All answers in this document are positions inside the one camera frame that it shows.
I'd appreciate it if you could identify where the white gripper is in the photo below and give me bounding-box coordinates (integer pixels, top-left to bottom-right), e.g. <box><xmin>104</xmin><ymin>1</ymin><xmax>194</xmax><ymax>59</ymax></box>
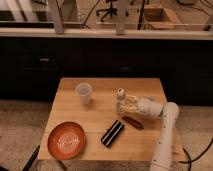
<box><xmin>118</xmin><ymin>95</ymin><xmax>163</xmax><ymax>118</ymax></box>

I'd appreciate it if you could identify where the small white bottle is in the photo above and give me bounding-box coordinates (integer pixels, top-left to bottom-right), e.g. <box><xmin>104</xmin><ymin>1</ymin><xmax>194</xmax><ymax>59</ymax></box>
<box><xmin>116</xmin><ymin>88</ymin><xmax>126</xmax><ymax>113</ymax></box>

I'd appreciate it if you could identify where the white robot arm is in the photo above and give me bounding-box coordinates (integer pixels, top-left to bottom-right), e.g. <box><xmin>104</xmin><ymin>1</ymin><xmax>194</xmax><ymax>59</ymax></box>
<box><xmin>117</xmin><ymin>95</ymin><xmax>179</xmax><ymax>171</ymax></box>

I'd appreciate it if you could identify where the dark red flat object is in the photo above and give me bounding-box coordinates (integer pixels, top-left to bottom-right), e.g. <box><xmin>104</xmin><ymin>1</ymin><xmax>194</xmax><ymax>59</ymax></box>
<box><xmin>122</xmin><ymin>116</ymin><xmax>144</xmax><ymax>129</ymax></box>

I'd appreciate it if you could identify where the black rectangular case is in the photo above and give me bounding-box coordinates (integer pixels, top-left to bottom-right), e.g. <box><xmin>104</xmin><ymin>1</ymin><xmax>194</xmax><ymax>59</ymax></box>
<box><xmin>101</xmin><ymin>120</ymin><xmax>124</xmax><ymax>148</ymax></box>

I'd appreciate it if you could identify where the wooden table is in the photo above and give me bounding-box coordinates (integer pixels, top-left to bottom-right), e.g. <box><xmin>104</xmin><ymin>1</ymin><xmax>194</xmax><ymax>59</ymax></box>
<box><xmin>37</xmin><ymin>77</ymin><xmax>186</xmax><ymax>164</ymax></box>

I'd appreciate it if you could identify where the translucent plastic cup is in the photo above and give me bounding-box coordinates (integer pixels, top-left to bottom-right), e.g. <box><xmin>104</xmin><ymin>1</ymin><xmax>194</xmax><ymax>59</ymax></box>
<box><xmin>75</xmin><ymin>83</ymin><xmax>92</xmax><ymax>105</ymax></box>

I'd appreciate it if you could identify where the orange round plate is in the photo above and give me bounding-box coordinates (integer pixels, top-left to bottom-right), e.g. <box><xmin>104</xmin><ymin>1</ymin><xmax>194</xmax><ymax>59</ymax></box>
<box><xmin>47</xmin><ymin>122</ymin><xmax>86</xmax><ymax>160</ymax></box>

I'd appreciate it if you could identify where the wooden box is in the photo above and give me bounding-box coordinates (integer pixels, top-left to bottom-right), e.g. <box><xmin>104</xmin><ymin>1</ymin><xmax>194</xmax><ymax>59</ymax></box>
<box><xmin>144</xmin><ymin>4</ymin><xmax>183</xmax><ymax>30</ymax></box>

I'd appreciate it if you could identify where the black office chair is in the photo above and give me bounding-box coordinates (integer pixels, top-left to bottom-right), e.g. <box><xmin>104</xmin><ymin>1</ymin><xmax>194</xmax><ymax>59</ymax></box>
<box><xmin>96</xmin><ymin>0</ymin><xmax>118</xmax><ymax>22</ymax></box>

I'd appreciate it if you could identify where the black cable on floor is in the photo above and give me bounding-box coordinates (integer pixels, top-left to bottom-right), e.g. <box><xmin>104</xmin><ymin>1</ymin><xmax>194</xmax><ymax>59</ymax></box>
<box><xmin>178</xmin><ymin>136</ymin><xmax>213</xmax><ymax>171</ymax></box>

